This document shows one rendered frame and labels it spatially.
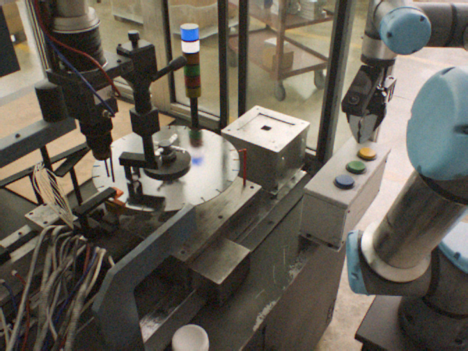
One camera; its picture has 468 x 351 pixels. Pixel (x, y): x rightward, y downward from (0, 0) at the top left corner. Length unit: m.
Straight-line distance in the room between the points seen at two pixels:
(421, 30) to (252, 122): 0.59
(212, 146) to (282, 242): 0.29
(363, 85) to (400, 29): 0.18
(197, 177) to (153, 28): 0.70
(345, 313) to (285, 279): 0.94
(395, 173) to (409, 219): 2.09
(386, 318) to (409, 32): 0.56
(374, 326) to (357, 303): 1.00
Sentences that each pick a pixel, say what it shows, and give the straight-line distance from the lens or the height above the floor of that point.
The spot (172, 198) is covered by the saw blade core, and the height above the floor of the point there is 0.95.
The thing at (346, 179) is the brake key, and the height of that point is 0.91.
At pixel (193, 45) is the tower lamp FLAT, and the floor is 1.12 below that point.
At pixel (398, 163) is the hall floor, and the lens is 2.84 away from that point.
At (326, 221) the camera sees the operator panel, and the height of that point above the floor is 0.83.
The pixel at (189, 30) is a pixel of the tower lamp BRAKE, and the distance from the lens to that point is 1.18.
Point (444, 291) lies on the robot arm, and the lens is 0.89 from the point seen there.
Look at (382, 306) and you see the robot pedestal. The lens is 1.03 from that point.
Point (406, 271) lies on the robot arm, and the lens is 0.80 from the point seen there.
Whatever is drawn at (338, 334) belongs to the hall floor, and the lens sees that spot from 1.89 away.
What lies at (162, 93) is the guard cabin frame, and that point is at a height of 0.82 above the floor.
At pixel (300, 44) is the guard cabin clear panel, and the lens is 1.26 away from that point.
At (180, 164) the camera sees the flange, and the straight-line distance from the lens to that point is 1.00.
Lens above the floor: 1.54
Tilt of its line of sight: 37 degrees down
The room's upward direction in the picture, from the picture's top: straight up
